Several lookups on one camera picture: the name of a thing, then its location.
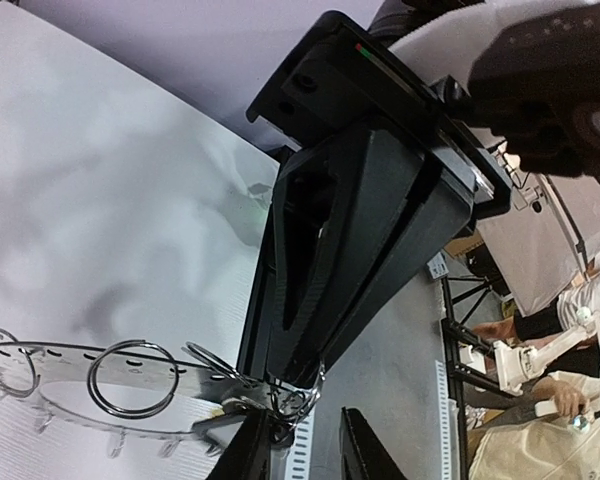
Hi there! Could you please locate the man in black shirt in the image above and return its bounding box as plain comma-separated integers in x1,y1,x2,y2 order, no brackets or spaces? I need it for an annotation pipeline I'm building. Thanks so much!
471,249,600,351

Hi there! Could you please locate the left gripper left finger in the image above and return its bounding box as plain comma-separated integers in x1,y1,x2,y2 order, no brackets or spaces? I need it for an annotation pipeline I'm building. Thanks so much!
208,410,271,480

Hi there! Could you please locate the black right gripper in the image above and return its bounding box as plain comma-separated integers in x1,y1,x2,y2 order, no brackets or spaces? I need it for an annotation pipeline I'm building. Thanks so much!
245,10,512,387

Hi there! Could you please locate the round metal keyring disc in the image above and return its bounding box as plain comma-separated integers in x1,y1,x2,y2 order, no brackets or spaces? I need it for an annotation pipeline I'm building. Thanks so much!
0,326,326,461

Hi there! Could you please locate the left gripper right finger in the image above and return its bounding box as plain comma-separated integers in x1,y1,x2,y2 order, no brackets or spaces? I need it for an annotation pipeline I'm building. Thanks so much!
340,407,406,480

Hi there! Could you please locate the white slotted cable duct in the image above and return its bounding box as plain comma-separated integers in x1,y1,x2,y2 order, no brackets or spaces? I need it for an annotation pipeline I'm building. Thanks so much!
285,361,468,479

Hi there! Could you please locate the person in beige clothing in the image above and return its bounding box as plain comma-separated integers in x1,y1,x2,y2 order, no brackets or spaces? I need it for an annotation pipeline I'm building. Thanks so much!
469,371,600,479

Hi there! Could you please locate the white fabric light tent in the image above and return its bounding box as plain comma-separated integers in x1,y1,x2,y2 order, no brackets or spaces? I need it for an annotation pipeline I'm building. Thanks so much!
478,175,600,315

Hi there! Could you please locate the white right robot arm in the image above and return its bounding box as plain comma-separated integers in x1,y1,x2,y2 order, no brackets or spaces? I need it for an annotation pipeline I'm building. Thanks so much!
237,1,600,387

